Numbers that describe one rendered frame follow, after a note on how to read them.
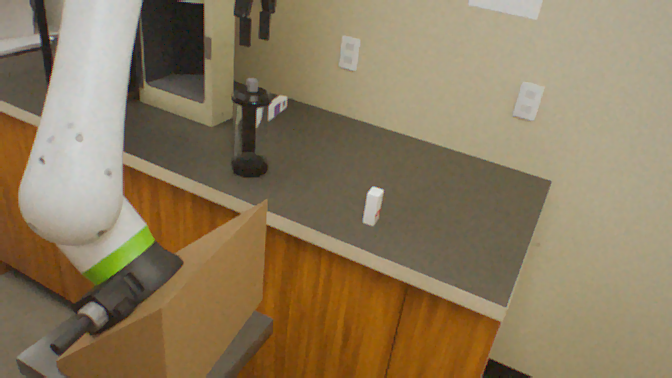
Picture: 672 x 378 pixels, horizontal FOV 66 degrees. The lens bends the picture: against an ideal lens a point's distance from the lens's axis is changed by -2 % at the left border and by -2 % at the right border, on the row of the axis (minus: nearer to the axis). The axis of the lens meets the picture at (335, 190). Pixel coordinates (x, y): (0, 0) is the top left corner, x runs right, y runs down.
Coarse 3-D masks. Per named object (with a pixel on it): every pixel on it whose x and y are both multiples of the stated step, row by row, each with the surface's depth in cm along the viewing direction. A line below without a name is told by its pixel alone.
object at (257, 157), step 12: (240, 108) 139; (252, 108) 138; (264, 108) 140; (240, 120) 141; (252, 120) 140; (264, 120) 142; (240, 132) 142; (252, 132) 142; (264, 132) 144; (240, 144) 144; (252, 144) 144; (264, 144) 147; (240, 156) 146; (252, 156) 146; (264, 156) 149
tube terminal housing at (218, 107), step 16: (208, 0) 154; (224, 0) 158; (208, 16) 156; (224, 16) 160; (208, 32) 158; (224, 32) 163; (224, 48) 166; (208, 64) 164; (224, 64) 168; (144, 80) 180; (208, 80) 166; (224, 80) 171; (144, 96) 183; (160, 96) 179; (176, 96) 176; (208, 96) 169; (224, 96) 174; (176, 112) 179; (192, 112) 175; (208, 112) 172; (224, 112) 177
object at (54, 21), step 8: (48, 0) 144; (56, 0) 146; (64, 0) 148; (48, 8) 145; (56, 8) 147; (48, 16) 146; (56, 16) 148; (48, 24) 147; (56, 24) 149; (40, 32) 146; (56, 32) 150; (40, 40) 147; (56, 48) 151
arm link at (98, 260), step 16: (128, 208) 87; (128, 224) 85; (144, 224) 88; (96, 240) 81; (112, 240) 82; (128, 240) 84; (144, 240) 86; (80, 256) 82; (96, 256) 82; (112, 256) 82; (128, 256) 84; (80, 272) 85; (96, 272) 83; (112, 272) 83
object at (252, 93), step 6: (252, 78) 139; (252, 84) 138; (240, 90) 140; (246, 90) 140; (252, 90) 139; (258, 90) 141; (264, 90) 141; (240, 96) 138; (246, 96) 137; (252, 96) 137; (258, 96) 138; (264, 96) 139
